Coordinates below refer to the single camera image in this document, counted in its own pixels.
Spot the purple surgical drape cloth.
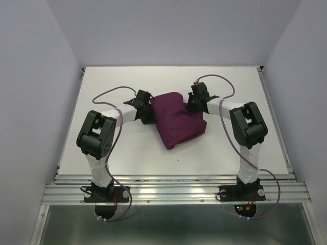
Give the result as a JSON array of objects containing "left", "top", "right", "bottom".
[{"left": 150, "top": 92, "right": 207, "bottom": 150}]

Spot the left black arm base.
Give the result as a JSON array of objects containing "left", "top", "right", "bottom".
[{"left": 80, "top": 180, "right": 130, "bottom": 203}]

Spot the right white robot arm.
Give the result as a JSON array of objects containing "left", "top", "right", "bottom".
[{"left": 186, "top": 82, "right": 268, "bottom": 199}]

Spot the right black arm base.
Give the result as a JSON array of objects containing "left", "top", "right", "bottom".
[{"left": 215, "top": 177, "right": 266, "bottom": 202}]

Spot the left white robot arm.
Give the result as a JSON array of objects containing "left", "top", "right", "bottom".
[{"left": 76, "top": 90, "right": 157, "bottom": 201}]

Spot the aluminium frame rail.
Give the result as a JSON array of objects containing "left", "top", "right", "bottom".
[{"left": 41, "top": 174, "right": 311, "bottom": 205}]

